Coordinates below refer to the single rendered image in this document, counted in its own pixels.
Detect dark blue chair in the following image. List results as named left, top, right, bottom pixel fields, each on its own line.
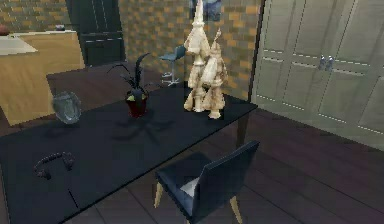
left=153, top=140, right=261, bottom=224

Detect clear glass vase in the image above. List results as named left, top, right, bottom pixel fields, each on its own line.
left=52, top=91, right=82, bottom=126

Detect cream tower sculpture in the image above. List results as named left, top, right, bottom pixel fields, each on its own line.
left=183, top=0, right=229, bottom=120

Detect teal bar stool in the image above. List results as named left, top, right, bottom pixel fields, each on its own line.
left=158, top=44, right=188, bottom=87

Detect dark plant in red pot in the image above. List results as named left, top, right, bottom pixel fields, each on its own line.
left=107, top=52, right=155, bottom=119

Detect black dining table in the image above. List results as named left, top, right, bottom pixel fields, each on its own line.
left=0, top=83, right=259, bottom=224

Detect dark fridge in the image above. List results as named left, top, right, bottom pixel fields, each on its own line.
left=65, top=0, right=127, bottom=67

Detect pale green double door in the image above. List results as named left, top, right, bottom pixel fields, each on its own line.
left=250, top=0, right=384, bottom=152

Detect black headphones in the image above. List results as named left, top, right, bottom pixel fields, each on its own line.
left=32, top=151, right=76, bottom=181

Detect wooden kitchen counter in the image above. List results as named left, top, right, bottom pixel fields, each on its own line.
left=0, top=30, right=86, bottom=127

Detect blue framed wall picture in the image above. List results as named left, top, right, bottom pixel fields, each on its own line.
left=189, top=0, right=223, bottom=22

